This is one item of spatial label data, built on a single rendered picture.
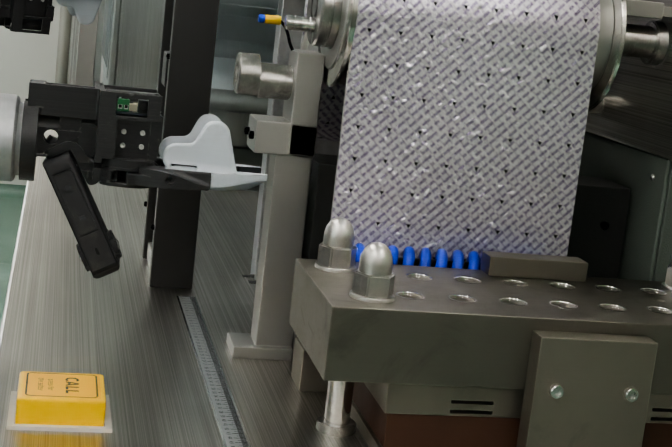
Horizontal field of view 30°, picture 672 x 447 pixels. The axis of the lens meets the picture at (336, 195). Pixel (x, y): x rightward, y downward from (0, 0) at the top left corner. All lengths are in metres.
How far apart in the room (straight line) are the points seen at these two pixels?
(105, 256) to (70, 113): 0.13
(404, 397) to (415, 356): 0.04
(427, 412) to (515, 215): 0.26
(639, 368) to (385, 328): 0.21
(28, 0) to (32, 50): 4.92
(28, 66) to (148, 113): 5.62
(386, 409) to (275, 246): 0.28
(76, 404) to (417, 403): 0.27
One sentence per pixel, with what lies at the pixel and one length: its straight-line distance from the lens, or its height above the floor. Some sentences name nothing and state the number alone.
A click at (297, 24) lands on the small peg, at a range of 1.17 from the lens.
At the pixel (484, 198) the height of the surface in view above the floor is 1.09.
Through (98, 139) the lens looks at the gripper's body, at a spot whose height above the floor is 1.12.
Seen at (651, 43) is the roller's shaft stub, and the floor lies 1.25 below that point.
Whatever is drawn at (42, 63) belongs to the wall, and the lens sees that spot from 6.69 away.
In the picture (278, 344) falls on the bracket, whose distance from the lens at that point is 1.26.
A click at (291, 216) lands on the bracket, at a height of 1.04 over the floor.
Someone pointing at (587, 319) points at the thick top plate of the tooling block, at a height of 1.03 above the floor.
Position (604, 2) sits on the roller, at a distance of 1.23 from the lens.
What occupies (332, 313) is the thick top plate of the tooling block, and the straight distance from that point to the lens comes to 0.97.
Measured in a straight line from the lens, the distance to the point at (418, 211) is 1.17.
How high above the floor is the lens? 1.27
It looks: 9 degrees down
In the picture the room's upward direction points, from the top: 7 degrees clockwise
